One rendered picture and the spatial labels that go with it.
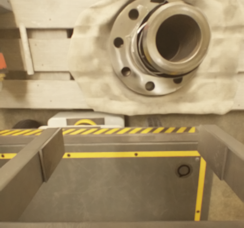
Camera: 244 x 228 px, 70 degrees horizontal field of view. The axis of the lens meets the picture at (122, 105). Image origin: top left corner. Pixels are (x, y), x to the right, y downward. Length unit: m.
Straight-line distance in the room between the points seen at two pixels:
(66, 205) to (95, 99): 0.30
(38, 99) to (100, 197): 0.35
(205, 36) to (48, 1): 0.44
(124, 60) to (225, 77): 0.31
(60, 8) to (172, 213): 0.64
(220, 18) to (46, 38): 0.51
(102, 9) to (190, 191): 0.53
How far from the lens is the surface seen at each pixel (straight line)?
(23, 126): 0.70
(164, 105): 0.55
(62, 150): 0.16
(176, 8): 0.32
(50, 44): 0.59
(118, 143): 0.41
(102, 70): 0.51
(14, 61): 0.64
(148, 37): 0.30
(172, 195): 0.51
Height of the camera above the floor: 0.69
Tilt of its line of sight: 76 degrees down
